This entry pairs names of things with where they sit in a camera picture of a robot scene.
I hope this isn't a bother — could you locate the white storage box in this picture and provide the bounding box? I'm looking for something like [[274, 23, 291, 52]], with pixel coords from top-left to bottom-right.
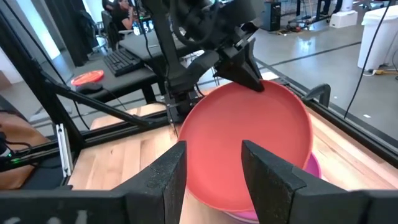
[[328, 9, 359, 29]]

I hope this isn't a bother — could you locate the black office chair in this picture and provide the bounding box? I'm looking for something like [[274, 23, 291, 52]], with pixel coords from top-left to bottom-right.
[[101, 10, 123, 52]]

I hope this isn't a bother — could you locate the black computer keyboard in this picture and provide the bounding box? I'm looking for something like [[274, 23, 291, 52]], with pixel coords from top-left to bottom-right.
[[103, 48, 145, 78]]

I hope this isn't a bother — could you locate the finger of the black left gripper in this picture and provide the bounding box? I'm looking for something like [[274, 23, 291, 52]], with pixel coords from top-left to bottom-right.
[[169, 46, 261, 93], [235, 38, 266, 93]]

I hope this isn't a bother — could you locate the black frame clamp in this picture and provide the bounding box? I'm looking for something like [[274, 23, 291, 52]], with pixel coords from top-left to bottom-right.
[[300, 83, 331, 108]]

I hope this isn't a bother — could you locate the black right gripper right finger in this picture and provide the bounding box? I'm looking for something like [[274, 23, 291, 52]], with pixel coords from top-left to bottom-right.
[[241, 139, 398, 224]]

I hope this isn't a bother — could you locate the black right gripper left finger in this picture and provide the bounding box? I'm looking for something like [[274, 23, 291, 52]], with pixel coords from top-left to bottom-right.
[[0, 139, 188, 224]]

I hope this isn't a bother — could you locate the black hanging cable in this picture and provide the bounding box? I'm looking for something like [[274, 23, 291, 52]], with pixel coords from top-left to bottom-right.
[[343, 0, 392, 119]]

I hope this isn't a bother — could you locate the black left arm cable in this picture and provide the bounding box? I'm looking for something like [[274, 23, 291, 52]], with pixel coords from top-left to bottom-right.
[[169, 0, 220, 47]]

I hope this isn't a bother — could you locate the silver aluminium extrusion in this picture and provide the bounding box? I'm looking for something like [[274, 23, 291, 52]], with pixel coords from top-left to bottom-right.
[[55, 123, 75, 179]]

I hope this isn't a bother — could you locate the black metal table frame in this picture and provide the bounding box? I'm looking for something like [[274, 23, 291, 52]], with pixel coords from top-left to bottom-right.
[[0, 6, 398, 190]]

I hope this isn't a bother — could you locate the pink plastic plate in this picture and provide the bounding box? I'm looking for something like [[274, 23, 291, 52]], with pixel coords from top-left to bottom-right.
[[223, 151, 323, 224]]

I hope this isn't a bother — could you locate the person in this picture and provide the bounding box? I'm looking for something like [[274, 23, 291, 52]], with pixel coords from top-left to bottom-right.
[[110, 0, 137, 32]]

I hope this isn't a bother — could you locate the orange plastic plate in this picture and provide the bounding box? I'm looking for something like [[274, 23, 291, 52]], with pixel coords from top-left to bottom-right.
[[70, 69, 105, 87], [178, 79, 313, 214]]

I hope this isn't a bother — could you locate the black device with green light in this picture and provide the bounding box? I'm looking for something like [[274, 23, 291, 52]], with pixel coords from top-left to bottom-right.
[[0, 130, 34, 170]]

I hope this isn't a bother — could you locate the dark grey desk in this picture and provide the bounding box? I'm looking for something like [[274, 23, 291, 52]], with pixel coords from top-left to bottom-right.
[[70, 49, 163, 105], [119, 29, 201, 62]]

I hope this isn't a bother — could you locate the white trash bin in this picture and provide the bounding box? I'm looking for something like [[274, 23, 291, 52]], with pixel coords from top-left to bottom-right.
[[357, 5, 398, 71]]

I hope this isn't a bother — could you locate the black computer tower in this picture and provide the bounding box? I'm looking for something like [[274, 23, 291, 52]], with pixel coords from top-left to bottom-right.
[[260, 1, 282, 32]]

